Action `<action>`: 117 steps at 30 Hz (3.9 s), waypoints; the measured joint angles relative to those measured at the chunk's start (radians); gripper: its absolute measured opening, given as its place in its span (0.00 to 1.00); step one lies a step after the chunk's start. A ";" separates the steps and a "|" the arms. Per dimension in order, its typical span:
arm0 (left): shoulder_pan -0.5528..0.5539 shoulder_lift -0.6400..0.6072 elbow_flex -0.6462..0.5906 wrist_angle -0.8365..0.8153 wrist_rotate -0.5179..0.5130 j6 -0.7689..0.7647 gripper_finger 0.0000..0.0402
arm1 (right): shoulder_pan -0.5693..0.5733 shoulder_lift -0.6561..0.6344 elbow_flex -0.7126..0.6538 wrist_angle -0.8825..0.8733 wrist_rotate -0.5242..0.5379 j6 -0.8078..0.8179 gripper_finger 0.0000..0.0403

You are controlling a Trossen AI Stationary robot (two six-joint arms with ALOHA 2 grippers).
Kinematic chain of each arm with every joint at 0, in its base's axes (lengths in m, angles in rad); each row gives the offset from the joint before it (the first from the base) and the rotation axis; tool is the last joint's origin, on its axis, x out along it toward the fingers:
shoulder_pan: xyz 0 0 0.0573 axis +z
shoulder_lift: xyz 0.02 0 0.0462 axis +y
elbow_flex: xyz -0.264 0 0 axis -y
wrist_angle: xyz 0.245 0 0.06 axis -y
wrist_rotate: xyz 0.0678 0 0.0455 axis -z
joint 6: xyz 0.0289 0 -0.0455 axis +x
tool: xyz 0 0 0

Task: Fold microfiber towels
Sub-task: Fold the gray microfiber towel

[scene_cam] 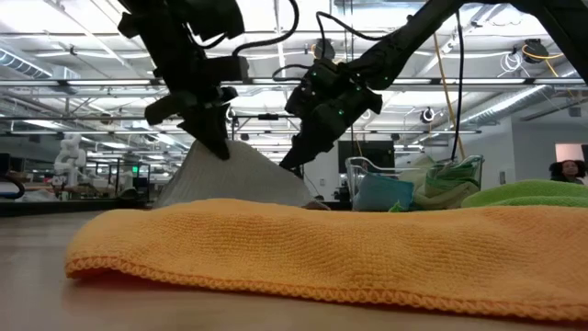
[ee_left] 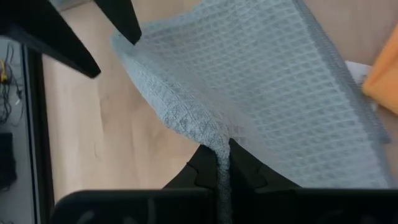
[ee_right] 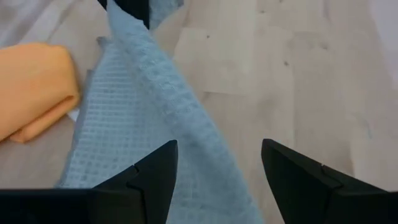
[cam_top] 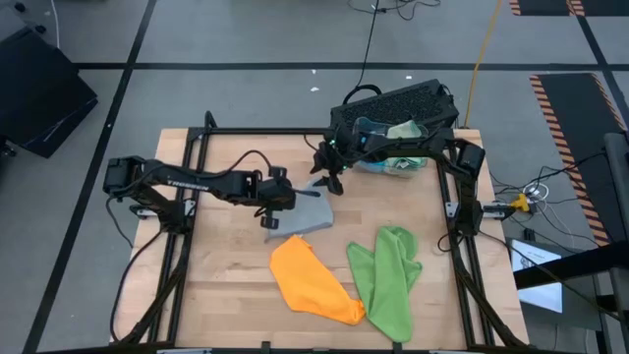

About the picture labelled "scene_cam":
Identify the white distant robot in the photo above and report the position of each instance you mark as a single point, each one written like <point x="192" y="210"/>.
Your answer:
<point x="69" y="158"/>

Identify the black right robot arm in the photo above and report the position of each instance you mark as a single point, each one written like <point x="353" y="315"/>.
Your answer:
<point x="413" y="32"/>

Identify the clear plastic bin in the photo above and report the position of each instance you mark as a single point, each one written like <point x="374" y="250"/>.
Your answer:
<point x="353" y="174"/>

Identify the grey microfiber towel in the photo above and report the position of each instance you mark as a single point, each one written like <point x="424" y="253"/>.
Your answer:
<point x="243" y="179"/>

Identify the black wall screen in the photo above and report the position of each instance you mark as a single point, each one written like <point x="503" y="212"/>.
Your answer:
<point x="376" y="154"/>

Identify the lime green microfiber towel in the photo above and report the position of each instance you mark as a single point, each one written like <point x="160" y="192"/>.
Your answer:
<point x="537" y="193"/>

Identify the long ceiling light rail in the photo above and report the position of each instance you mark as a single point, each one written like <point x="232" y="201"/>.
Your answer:
<point x="482" y="81"/>

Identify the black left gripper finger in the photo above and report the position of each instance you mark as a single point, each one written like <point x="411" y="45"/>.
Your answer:
<point x="221" y="128"/>
<point x="202" y="131"/>

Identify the orange microfiber towel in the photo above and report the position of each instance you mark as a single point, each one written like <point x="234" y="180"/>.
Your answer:
<point x="321" y="257"/>

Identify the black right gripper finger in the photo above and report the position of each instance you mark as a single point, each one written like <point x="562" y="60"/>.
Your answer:
<point x="314" y="151"/>
<point x="298" y="149"/>

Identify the blue microfiber towel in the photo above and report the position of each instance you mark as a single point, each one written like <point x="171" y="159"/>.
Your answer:
<point x="383" y="193"/>

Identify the black distant gantry frame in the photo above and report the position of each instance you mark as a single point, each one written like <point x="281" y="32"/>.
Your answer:
<point x="267" y="117"/>

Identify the silver ventilation duct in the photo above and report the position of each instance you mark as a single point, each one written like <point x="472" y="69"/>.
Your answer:
<point x="514" y="103"/>
<point x="23" y="64"/>

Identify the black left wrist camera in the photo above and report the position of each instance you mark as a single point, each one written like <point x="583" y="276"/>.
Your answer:
<point x="227" y="69"/>

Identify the person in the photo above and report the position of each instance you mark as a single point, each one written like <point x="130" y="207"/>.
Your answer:
<point x="568" y="172"/>

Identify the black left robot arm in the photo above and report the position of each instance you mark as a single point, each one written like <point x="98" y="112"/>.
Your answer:
<point x="174" y="41"/>

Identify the sage green microfiber towel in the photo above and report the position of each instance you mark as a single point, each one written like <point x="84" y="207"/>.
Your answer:
<point x="452" y="177"/>
<point x="441" y="201"/>

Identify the pink door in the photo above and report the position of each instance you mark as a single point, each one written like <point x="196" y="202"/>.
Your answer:
<point x="569" y="151"/>

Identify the white square column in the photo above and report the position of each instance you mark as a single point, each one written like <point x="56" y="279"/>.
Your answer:
<point x="331" y="177"/>

